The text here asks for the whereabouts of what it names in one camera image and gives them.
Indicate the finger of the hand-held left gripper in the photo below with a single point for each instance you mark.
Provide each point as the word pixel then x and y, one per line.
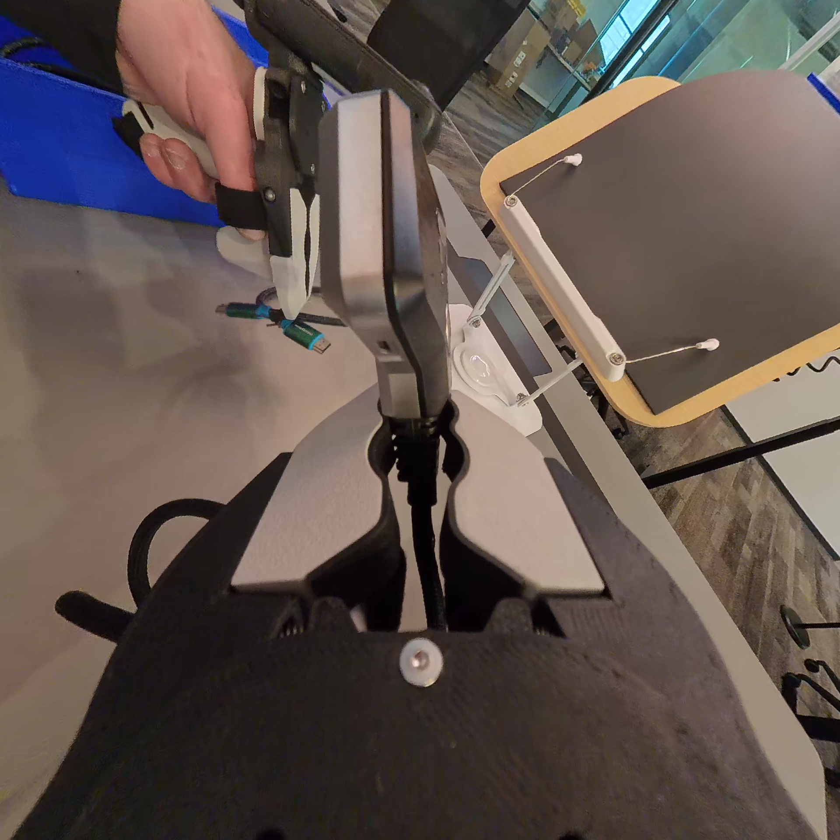
pixel 298 282

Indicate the person's left forearm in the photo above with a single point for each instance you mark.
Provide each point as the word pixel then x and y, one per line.
pixel 65 39

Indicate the black office chair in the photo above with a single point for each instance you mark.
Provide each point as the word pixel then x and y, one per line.
pixel 446 39

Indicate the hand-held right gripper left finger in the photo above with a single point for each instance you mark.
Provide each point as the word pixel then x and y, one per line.
pixel 321 512

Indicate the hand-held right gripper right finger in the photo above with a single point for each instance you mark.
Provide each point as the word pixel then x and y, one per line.
pixel 518 518

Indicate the person's left hand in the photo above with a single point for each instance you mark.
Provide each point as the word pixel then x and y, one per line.
pixel 190 85

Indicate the cardboard box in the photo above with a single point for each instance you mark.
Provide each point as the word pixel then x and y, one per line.
pixel 518 56

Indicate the black round stand base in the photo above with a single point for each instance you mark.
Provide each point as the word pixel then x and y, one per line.
pixel 797 623

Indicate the black chair wheel base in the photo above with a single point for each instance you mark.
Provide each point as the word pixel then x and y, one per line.
pixel 814 695

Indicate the white stand base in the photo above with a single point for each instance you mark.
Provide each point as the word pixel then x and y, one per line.
pixel 476 364

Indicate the black metal stand pole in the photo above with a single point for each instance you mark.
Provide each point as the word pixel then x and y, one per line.
pixel 722 459

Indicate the dark grey usb hub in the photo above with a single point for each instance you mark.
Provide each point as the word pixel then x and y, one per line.
pixel 367 229

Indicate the blue plastic bin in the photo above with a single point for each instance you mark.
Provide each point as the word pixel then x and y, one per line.
pixel 59 151

